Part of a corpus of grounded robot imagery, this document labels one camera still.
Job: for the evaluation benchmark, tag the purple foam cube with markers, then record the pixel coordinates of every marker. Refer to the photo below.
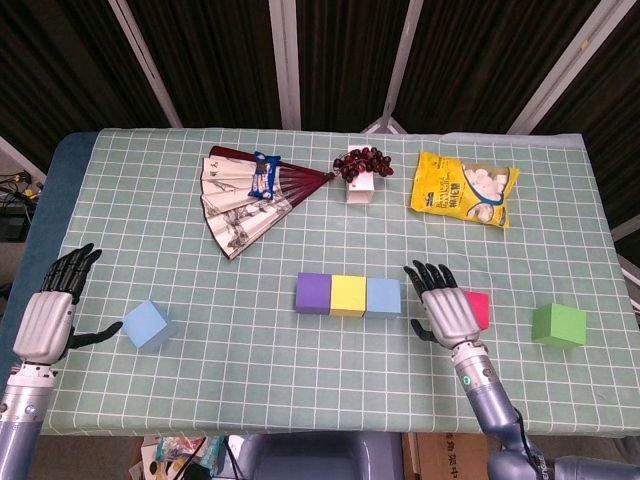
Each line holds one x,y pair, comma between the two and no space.
312,292

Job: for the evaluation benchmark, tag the white metal frame post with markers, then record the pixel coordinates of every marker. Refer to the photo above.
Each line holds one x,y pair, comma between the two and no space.
148,70
561,65
406,50
286,65

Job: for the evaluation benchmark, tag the green checked tablecloth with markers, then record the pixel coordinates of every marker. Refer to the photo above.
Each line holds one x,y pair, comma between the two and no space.
250,380

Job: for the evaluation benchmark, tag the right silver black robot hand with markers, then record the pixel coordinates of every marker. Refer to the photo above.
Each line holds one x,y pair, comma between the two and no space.
450,315

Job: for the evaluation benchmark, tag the painted paper folding fan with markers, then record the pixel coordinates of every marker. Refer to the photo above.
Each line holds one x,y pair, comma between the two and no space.
230,220

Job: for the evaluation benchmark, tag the blue snack packet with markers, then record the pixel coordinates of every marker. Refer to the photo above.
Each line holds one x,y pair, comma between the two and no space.
264,175

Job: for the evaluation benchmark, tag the colourful printed packaging pile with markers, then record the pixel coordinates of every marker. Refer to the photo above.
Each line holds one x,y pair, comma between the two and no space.
170,455

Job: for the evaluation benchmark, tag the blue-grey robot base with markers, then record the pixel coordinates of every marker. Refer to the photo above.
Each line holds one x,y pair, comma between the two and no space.
320,457

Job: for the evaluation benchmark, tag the white metal frame bar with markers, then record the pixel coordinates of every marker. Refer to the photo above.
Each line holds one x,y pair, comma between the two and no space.
627,227
25,159

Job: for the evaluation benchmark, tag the yellow foam cube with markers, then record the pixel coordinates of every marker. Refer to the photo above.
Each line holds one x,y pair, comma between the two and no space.
347,296

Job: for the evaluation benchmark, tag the dark red grape bunch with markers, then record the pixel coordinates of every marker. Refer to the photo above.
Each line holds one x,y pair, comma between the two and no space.
362,162

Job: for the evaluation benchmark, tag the yellow marshmallow bag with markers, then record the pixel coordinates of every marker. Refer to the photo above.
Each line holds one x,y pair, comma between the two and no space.
445,190

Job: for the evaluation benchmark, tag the dark pleated curtain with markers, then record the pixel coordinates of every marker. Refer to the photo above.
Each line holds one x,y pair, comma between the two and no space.
225,60

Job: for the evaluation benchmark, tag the white paper box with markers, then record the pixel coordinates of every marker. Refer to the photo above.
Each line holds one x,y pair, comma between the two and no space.
361,192

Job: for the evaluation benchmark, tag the green foam cube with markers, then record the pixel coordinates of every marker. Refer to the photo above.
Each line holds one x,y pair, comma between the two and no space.
557,325

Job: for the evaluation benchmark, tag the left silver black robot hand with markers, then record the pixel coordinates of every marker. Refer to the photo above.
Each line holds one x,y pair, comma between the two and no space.
45,322

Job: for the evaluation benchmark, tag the magenta foam cube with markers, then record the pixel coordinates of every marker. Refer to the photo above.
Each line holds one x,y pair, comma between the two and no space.
479,307

